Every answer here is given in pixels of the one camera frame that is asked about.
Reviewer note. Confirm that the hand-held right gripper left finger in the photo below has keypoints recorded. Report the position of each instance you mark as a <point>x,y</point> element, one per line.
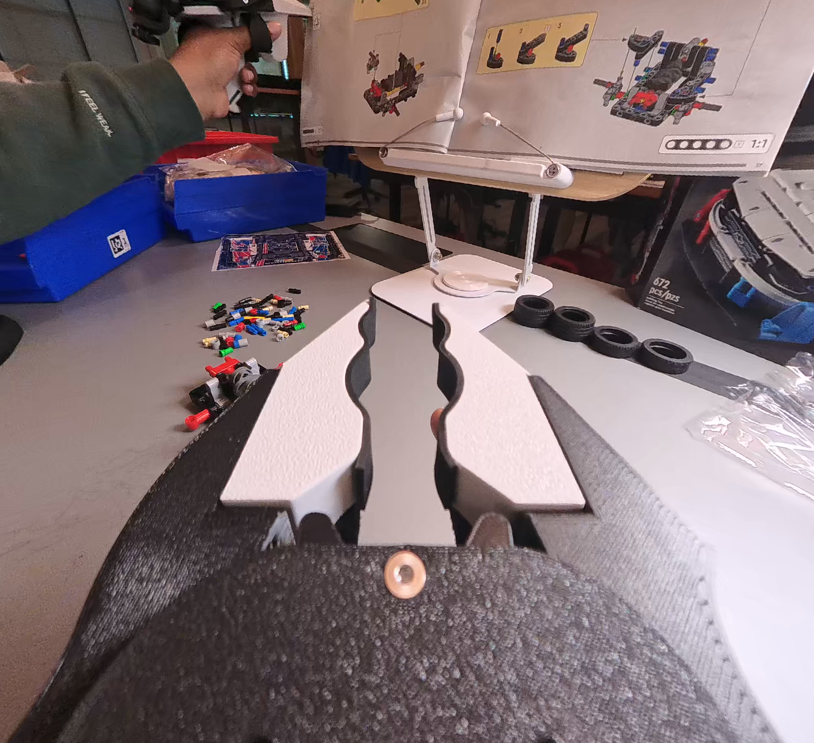
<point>299,431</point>

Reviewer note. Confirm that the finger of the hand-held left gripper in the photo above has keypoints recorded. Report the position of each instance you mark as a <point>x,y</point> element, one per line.
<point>286,5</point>

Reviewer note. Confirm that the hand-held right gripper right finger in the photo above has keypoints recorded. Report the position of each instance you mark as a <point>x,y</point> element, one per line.
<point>502,437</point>

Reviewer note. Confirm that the person's left forearm green sleeve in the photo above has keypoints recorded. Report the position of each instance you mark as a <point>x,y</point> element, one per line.
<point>95,138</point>

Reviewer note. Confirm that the black lego chassis assembly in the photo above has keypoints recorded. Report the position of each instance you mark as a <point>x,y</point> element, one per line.
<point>232,383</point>

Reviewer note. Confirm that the pile of small lego pieces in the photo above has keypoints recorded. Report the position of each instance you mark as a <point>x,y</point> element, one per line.
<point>257,320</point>

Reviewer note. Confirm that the black rubber lego tyre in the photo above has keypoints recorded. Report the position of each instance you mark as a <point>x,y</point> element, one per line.
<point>572,326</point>
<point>533,312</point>
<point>615,345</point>
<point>664,360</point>

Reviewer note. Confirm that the black lego set box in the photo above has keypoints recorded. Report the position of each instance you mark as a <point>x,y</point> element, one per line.
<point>699,272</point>

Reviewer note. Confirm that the lego instruction booklet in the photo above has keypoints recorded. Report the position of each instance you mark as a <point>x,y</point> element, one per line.
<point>572,43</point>

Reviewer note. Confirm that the person's left hand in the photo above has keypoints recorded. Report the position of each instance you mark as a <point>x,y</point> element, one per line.
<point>210,68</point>

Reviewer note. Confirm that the red plastic bin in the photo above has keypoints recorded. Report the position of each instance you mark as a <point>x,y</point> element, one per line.
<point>241,138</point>

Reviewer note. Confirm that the white book stand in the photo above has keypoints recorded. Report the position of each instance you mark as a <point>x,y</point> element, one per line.
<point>461,285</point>

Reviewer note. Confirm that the plastic bag of parts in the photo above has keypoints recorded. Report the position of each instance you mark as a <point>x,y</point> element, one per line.
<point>229,167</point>

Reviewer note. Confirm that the blue sticker sheet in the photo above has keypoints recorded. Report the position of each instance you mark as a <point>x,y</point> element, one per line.
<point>280,250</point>

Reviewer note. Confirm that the blue bin holding bags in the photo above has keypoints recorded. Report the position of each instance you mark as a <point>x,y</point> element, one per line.
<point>254,202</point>

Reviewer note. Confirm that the clear empty plastic bag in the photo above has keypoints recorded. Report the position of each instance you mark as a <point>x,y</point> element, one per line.
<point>757,431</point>

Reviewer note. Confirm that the blue bin with square tag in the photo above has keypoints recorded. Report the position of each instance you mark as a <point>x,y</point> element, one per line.
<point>70,253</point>

